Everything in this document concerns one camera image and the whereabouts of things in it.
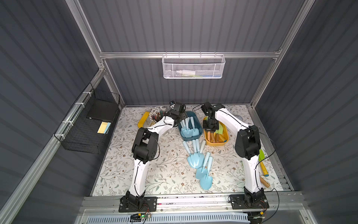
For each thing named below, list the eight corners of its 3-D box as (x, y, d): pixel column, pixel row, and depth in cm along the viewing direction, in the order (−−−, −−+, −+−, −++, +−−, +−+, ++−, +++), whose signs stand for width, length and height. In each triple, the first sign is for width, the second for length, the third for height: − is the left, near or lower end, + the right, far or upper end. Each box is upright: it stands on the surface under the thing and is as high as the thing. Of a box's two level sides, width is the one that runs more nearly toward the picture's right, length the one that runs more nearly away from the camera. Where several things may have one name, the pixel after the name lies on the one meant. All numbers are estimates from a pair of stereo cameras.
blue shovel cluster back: (193, 167, 88) (193, 166, 86) (201, 141, 100) (201, 139, 98) (201, 170, 87) (202, 168, 85) (208, 143, 99) (208, 141, 97)
